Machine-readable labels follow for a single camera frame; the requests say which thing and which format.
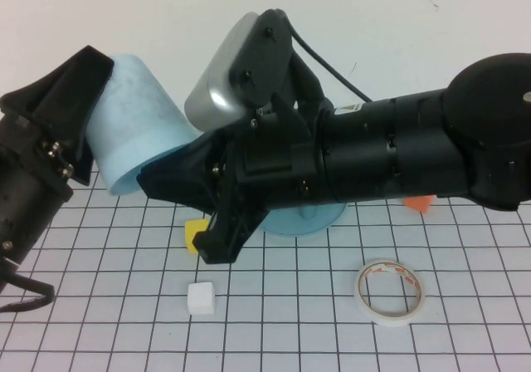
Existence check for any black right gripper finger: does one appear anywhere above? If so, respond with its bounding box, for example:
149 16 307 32
136 129 229 213
194 180 273 264

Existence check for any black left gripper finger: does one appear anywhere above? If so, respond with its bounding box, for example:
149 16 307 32
0 46 115 187

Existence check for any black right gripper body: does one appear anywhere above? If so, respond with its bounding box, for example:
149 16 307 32
226 93 397 212

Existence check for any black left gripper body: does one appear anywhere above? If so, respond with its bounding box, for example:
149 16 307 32
0 110 78 265

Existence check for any light blue plastic cup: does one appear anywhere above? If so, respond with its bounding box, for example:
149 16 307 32
85 53 204 198

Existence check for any blue cup stand with pegs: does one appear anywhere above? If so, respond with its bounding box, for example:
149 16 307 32
261 201 348 237

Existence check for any yellow foam cube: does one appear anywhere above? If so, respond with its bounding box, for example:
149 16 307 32
184 218 212 256

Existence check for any white foam cube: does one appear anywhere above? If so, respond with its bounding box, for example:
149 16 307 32
187 281 217 316

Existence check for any orange foam cube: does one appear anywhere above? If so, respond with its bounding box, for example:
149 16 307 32
404 195 436 214

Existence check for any black grid checkered tablecloth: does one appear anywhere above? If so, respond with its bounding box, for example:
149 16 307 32
0 172 531 372

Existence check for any white tape roll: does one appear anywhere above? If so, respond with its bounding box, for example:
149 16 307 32
353 258 426 327

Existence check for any black right camera cable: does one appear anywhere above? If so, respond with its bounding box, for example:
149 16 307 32
290 21 373 104

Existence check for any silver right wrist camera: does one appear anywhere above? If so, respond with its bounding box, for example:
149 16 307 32
184 11 261 135

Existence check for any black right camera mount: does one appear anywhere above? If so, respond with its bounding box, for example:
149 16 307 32
227 8 329 114

